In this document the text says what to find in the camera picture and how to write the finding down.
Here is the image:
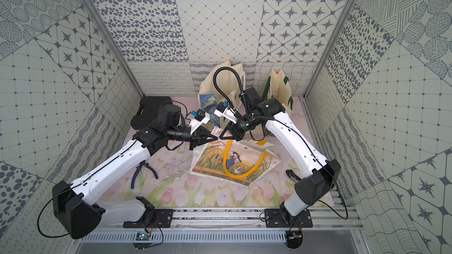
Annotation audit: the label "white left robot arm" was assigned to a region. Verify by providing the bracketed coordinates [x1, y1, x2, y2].
[50, 104, 218, 239]

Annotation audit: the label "black plastic tool case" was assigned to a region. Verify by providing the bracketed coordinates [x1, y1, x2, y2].
[131, 96, 171, 130]

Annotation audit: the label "yellow-handled cartoon canvas bag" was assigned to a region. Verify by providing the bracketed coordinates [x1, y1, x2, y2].
[190, 139, 281, 188]

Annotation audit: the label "blue-handled pliers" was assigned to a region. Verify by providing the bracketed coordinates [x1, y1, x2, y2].
[131, 161, 159, 189]

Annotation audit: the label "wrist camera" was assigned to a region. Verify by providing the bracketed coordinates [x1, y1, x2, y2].
[214, 101, 237, 123]
[189, 109, 210, 135]

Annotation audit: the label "floral tulip table mat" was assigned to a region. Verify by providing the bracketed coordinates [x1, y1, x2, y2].
[98, 95, 336, 208]

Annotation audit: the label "aluminium mounting rail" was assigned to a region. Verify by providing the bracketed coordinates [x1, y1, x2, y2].
[97, 207, 364, 230]

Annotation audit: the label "left green circuit board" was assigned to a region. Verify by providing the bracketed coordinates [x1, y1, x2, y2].
[133, 232, 152, 250]

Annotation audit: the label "green-handled floral canvas bag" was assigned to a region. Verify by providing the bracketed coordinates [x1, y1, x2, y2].
[262, 69, 294, 115]

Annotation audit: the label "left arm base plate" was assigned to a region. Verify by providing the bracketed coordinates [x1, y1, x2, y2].
[122, 209, 174, 229]

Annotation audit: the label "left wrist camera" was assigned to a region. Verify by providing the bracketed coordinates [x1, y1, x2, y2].
[189, 109, 210, 135]

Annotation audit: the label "starry night canvas bag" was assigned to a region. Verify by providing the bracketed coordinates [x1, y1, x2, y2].
[197, 59, 247, 129]

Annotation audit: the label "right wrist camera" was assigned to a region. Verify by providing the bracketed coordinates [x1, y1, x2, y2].
[214, 101, 237, 123]

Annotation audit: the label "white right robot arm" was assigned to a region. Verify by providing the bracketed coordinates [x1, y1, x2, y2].
[214, 88, 341, 223]

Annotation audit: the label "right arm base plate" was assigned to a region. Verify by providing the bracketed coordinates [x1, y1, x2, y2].
[264, 208, 313, 228]

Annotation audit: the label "right round circuit board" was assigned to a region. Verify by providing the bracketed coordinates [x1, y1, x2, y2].
[286, 230, 304, 249]

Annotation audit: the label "black corrugated cable hose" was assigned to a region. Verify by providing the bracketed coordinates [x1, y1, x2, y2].
[212, 66, 248, 114]

